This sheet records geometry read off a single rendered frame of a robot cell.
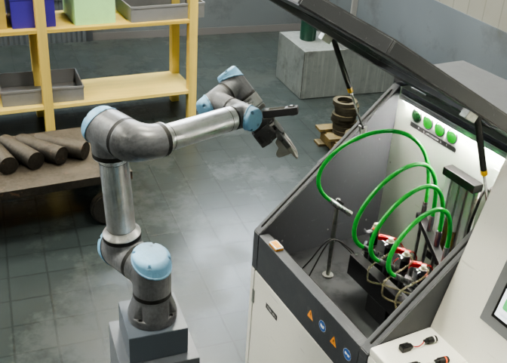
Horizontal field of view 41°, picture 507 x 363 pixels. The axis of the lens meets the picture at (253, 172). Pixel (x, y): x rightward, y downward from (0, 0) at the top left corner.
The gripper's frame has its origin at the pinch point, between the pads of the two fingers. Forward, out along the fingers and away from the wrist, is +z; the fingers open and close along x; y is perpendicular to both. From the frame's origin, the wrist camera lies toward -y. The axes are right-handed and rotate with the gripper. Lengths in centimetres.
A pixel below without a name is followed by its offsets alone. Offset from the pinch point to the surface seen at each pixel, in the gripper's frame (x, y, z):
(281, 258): 0.4, 26.2, 26.1
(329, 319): 24, 19, 44
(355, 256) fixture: -1.3, 5.8, 40.5
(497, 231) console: 37, -38, 43
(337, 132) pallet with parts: -292, 23, 47
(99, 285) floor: -106, 149, 11
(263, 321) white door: -13, 51, 46
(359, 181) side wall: -32.7, -6.0, 27.1
